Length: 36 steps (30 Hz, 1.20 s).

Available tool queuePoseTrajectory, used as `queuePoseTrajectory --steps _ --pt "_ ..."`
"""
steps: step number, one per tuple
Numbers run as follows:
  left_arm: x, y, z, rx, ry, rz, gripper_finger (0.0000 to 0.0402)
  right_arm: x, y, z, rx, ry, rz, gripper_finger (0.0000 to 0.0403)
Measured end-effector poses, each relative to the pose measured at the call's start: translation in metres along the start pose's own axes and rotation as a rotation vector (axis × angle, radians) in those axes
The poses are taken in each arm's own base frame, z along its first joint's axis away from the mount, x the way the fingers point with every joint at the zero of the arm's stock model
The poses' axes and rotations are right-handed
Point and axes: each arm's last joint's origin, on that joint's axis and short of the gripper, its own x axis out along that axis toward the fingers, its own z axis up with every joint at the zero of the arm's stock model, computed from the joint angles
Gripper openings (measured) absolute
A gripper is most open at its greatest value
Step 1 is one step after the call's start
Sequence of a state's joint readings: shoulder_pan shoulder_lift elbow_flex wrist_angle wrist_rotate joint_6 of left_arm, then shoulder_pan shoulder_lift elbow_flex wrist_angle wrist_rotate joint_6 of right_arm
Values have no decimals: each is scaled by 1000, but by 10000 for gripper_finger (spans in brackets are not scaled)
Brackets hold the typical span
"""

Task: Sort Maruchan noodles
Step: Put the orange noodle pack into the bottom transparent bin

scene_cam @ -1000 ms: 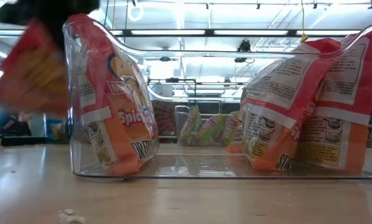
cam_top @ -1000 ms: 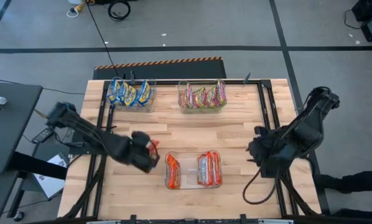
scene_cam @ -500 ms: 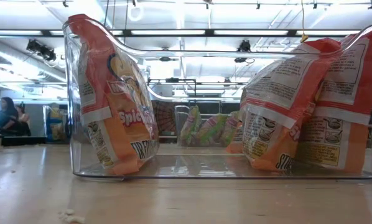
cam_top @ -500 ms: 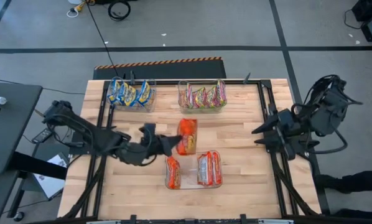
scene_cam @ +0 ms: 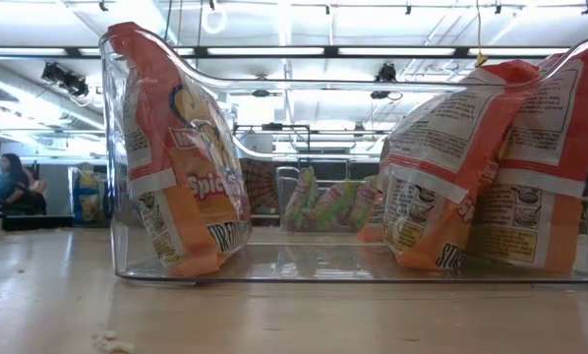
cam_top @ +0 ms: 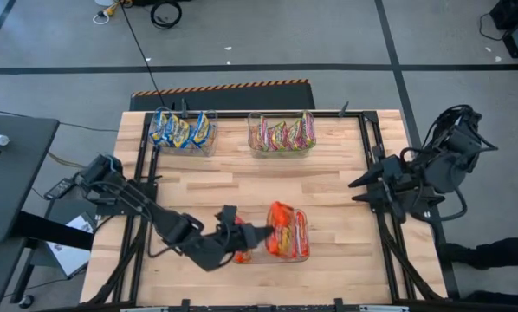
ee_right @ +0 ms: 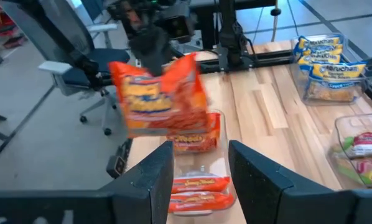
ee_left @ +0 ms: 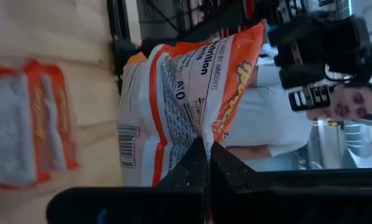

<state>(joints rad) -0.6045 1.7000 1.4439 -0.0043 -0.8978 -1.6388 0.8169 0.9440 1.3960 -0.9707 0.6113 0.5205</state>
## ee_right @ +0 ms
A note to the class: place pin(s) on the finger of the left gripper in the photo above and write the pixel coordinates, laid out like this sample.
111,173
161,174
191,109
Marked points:
162,46
142,49

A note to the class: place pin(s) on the black bracket with white label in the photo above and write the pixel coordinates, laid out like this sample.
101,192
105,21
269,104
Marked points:
117,166

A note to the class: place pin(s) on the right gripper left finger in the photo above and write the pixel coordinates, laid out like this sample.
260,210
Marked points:
148,186

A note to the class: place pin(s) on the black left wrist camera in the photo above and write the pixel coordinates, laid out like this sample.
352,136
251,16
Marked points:
178,28

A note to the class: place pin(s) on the row of green ramen packets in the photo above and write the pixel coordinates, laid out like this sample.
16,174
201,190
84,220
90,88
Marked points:
338,124

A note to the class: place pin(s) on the blue Maruchan ramen packet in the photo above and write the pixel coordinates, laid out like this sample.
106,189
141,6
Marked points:
319,59
335,74
319,40
319,50

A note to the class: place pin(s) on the black office chair white frame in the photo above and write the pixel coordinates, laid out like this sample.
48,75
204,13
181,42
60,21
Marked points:
108,57

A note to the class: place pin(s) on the clear plastic bin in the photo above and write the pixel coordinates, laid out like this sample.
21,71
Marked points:
204,165
363,90

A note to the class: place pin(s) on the orange Saucy Noods packet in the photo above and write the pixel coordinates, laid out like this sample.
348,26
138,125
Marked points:
201,183
201,202
195,141
161,102

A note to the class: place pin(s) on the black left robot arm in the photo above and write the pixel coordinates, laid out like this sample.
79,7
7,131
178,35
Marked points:
232,34

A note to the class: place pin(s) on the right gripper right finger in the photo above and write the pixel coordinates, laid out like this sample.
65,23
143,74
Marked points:
260,186

